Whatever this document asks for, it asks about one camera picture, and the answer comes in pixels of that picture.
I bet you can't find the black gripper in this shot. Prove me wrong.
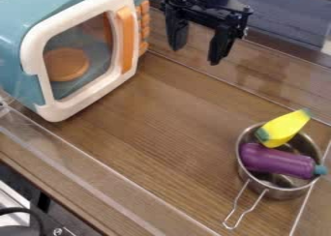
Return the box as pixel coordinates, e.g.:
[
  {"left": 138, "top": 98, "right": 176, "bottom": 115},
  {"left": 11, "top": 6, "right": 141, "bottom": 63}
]
[{"left": 162, "top": 0, "right": 253, "bottom": 66}]

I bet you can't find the yellow toy banana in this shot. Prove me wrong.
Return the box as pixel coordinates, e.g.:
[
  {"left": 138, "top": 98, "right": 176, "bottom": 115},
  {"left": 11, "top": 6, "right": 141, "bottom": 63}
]
[{"left": 254, "top": 108, "right": 310, "bottom": 148}]

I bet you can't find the silver pot with wire handle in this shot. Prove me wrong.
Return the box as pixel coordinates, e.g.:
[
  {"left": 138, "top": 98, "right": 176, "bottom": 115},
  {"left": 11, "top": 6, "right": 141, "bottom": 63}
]
[{"left": 222, "top": 123, "right": 322, "bottom": 230}]

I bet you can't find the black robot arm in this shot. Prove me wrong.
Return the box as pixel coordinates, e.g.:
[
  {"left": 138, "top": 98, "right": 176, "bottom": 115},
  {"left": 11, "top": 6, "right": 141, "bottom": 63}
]
[{"left": 161, "top": 0, "right": 253, "bottom": 66}]

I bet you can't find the blue toy microwave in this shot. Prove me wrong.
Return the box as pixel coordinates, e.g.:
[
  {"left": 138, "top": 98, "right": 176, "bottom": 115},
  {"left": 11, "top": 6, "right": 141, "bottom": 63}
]
[{"left": 0, "top": 0, "right": 149, "bottom": 122}]

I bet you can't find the purple toy eggplant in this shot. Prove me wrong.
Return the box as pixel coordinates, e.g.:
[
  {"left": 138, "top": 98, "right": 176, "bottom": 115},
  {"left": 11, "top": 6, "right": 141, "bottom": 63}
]
[{"left": 238, "top": 143, "right": 328, "bottom": 180}]

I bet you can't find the clear acrylic front barrier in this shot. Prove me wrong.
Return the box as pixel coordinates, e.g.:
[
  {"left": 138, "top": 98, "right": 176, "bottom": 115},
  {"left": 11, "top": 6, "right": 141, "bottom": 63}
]
[{"left": 0, "top": 98, "right": 221, "bottom": 236}]

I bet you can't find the black cable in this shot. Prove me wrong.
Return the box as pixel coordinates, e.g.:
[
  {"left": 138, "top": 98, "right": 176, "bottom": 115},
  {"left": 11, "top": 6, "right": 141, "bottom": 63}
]
[{"left": 0, "top": 207, "right": 46, "bottom": 236}]

